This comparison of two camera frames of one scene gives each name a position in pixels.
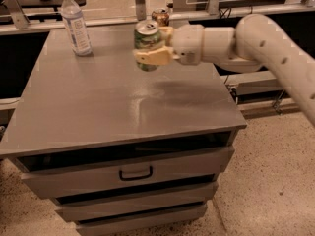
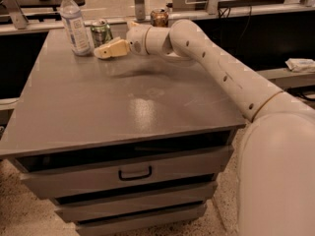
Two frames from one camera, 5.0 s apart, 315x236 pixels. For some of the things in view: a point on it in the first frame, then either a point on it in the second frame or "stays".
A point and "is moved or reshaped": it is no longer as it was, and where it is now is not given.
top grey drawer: (127, 172) stays
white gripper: (187, 44) -> (136, 37)
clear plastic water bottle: (75, 25) stays
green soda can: (147, 34) is moved or reshaped
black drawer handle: (136, 177) stays
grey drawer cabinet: (123, 150) stays
